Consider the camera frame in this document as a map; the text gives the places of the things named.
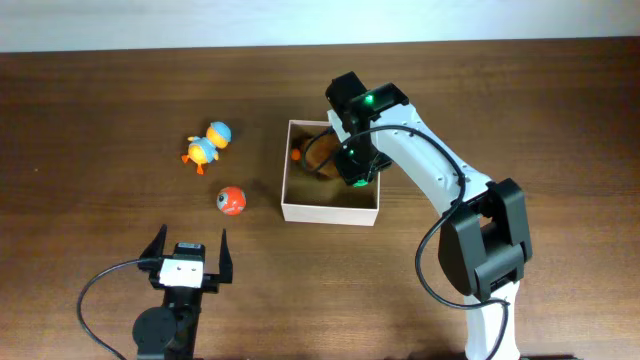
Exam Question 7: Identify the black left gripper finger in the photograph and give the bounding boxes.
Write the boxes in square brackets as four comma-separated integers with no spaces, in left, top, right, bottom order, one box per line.
[140,224,167,260]
[218,230,233,284]

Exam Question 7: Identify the brown plush toy with orange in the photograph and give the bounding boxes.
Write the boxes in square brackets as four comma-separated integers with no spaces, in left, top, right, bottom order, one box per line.
[289,133,340,181]

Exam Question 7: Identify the green lattice ball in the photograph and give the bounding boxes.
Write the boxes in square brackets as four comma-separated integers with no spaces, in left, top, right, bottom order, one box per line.
[352,179,369,188]

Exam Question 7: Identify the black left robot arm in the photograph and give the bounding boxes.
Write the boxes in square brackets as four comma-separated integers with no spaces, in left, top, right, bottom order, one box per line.
[132,225,233,360]

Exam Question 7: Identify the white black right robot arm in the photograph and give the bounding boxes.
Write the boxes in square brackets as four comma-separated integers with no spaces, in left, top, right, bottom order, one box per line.
[325,73,533,359]

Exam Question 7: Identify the red grey toy ball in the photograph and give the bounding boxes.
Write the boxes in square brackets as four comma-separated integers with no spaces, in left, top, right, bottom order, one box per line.
[216,186,246,216]

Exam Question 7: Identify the beige open cardboard box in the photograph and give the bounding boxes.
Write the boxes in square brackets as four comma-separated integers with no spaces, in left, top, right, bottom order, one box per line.
[280,120,380,226]

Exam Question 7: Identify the yellow blue toy duck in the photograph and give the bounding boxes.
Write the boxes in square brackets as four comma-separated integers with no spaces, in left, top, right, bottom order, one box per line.
[181,121,232,175]

